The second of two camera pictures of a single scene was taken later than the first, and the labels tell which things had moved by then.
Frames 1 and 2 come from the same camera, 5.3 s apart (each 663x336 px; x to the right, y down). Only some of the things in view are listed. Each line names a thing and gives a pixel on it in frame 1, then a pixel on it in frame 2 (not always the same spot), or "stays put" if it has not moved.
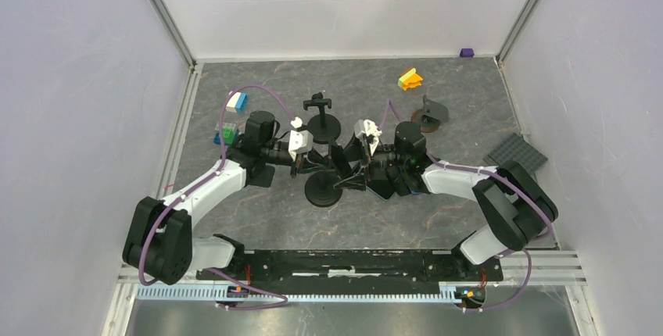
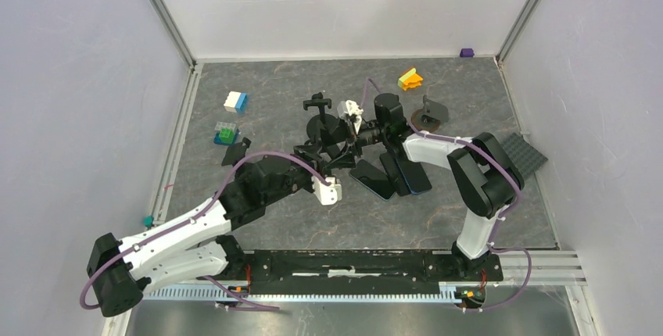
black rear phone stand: [323, 128] stays put
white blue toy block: [238, 103] stays put
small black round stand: [341, 162] -> [326, 130]
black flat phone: [382, 188] stays put
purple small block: [467, 52] stays put
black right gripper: [357, 181] -> [357, 141]
